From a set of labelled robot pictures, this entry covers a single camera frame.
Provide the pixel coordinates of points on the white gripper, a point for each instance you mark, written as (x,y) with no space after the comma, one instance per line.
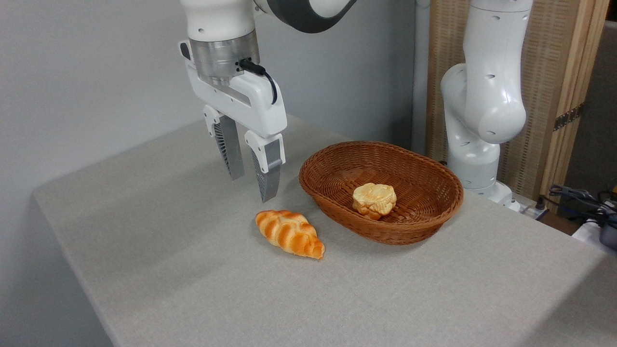
(250,103)

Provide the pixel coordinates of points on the round golden bread roll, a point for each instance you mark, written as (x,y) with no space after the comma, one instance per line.
(374,200)

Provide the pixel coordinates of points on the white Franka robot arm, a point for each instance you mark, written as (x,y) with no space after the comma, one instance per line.
(482,96)

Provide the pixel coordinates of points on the braided orange bread loaf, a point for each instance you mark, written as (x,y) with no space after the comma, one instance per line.
(289,233)

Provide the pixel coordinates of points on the brown wicker basket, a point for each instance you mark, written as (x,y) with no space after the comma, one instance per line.
(424,193)

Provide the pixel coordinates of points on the wooden folding screen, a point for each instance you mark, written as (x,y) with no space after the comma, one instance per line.
(544,72)

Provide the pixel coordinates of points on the metal screen hinge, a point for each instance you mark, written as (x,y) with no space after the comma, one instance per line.
(569,116)

